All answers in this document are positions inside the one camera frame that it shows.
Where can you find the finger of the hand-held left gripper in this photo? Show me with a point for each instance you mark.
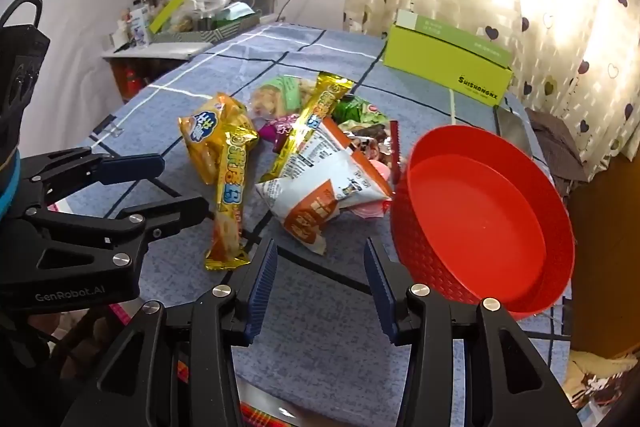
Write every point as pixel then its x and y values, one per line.
pixel 135 166
pixel 170 212

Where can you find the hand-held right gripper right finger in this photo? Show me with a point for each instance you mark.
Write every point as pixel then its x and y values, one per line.
pixel 379 287

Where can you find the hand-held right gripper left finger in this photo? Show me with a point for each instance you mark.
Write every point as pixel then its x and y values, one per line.
pixel 262 287

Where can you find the long gold snack packet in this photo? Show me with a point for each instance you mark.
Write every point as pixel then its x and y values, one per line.
pixel 230 197
pixel 312 112

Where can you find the yellow snack bag blue logo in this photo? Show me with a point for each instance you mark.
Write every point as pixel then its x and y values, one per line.
pixel 205 142

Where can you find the pink snack packet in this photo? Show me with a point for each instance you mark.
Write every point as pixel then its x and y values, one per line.
pixel 372 209

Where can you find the white and orange snack bag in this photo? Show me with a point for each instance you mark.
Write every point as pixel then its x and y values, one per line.
pixel 320 187

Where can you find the red plastic bowl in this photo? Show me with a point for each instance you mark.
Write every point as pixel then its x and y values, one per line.
pixel 475 217

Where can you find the purple snack packet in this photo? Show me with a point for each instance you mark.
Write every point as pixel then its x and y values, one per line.
pixel 277 129

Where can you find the dark brown snack packet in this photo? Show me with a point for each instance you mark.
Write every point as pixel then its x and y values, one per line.
pixel 375 144

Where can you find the clear snack bag green label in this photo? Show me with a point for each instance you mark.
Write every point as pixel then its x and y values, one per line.
pixel 280 94

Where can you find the green pea snack packet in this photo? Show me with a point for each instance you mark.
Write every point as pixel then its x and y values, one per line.
pixel 360 112

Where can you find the blue checked tablecloth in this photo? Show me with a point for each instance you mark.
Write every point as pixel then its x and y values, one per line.
pixel 320 332

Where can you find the white bottle blue label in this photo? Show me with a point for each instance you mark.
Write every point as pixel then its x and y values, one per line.
pixel 139 29

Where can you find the patterned green tray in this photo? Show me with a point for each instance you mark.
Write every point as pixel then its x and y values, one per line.
pixel 210 34

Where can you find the teal small box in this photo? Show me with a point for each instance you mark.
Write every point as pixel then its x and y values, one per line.
pixel 236 12

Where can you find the black smartphone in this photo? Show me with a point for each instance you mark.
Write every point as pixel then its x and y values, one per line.
pixel 512 129

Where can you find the brown checked cloth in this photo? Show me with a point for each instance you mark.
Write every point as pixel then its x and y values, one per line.
pixel 555 147

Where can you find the wooden wardrobe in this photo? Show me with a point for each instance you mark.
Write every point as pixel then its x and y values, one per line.
pixel 605 257

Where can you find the green cardboard box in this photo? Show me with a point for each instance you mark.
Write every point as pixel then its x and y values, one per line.
pixel 445 57

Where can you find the yellow printed bedding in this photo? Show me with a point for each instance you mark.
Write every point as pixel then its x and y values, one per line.
pixel 600 382

